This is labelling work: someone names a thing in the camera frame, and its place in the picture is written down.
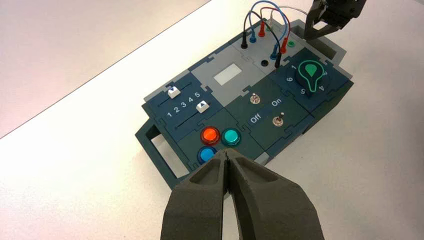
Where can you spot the red dome push button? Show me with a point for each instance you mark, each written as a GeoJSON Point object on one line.
{"type": "Point", "coordinates": [210, 135]}

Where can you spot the green dome push button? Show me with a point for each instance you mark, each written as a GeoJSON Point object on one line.
{"type": "Point", "coordinates": [231, 137]}

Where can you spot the blue dome push button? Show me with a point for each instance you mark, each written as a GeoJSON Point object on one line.
{"type": "Point", "coordinates": [206, 154]}

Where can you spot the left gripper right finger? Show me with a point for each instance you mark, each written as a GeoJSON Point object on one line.
{"type": "Point", "coordinates": [268, 202]}

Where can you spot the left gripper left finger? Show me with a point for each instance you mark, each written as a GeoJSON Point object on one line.
{"type": "Point", "coordinates": [195, 205]}

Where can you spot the white display window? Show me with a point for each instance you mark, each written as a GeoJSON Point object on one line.
{"type": "Point", "coordinates": [227, 74]}

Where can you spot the grey and teal task board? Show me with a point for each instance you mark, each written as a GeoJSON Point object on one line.
{"type": "Point", "coordinates": [232, 109]}

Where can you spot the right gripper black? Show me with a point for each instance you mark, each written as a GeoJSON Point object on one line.
{"type": "Point", "coordinates": [344, 10]}

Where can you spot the metal toggle switch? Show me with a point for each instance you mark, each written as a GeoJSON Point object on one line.
{"type": "Point", "coordinates": [254, 98]}
{"type": "Point", "coordinates": [278, 120]}

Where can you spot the white slider knob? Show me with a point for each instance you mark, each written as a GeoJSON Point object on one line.
{"type": "Point", "coordinates": [174, 92]}
{"type": "Point", "coordinates": [202, 106]}

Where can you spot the green rotary pointer knob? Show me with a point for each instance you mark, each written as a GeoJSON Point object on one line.
{"type": "Point", "coordinates": [310, 78]}

